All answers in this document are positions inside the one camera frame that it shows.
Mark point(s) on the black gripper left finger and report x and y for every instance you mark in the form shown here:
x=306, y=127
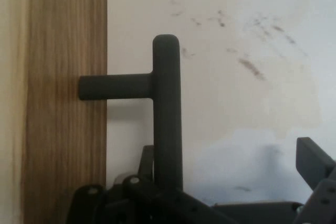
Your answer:
x=147, y=203

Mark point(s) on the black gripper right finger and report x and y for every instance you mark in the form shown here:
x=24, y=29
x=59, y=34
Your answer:
x=320, y=171

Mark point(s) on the dark wooden drawer cabinet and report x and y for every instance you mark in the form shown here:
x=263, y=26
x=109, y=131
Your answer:
x=10, y=103

